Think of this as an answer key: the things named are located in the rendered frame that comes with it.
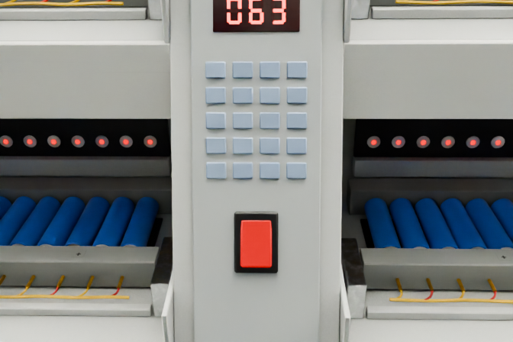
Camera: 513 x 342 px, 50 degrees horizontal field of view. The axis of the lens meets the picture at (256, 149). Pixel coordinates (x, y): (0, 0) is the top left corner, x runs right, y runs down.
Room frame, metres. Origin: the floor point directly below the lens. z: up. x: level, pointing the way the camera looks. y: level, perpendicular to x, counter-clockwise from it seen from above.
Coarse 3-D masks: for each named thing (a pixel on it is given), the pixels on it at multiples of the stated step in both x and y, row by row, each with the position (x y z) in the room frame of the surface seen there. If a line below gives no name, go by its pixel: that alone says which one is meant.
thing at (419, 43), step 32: (352, 0) 0.29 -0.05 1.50; (384, 0) 0.37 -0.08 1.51; (416, 0) 0.37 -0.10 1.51; (448, 0) 0.37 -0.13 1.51; (480, 0) 0.35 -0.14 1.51; (512, 0) 0.36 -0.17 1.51; (352, 32) 0.32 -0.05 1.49; (384, 32) 0.32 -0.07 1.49; (416, 32) 0.32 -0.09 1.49; (448, 32) 0.32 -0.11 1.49; (480, 32) 0.32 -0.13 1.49; (512, 32) 0.31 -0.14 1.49; (352, 64) 0.30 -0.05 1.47; (384, 64) 0.30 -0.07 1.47; (416, 64) 0.30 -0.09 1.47; (448, 64) 0.30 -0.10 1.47; (480, 64) 0.30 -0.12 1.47; (512, 64) 0.30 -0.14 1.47; (352, 96) 0.31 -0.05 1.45; (384, 96) 0.31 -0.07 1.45; (416, 96) 0.31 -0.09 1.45; (448, 96) 0.31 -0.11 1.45; (480, 96) 0.31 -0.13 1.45; (512, 96) 0.31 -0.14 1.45
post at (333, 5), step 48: (336, 0) 0.30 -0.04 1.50; (336, 48) 0.30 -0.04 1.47; (336, 96) 0.30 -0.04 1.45; (336, 144) 0.30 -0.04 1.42; (336, 192) 0.30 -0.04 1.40; (192, 240) 0.30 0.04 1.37; (336, 240) 0.30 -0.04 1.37; (192, 288) 0.30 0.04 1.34; (336, 288) 0.30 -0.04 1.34; (192, 336) 0.30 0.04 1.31; (336, 336) 0.30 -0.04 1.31
